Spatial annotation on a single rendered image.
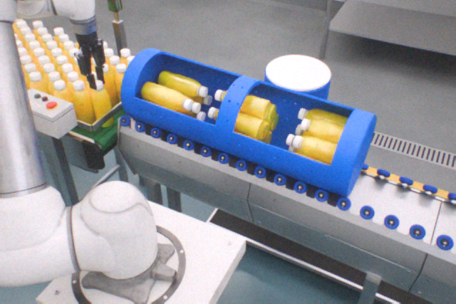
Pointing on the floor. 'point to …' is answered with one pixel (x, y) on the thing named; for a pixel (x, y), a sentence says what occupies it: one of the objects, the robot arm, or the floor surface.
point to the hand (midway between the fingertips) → (95, 78)
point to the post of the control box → (56, 148)
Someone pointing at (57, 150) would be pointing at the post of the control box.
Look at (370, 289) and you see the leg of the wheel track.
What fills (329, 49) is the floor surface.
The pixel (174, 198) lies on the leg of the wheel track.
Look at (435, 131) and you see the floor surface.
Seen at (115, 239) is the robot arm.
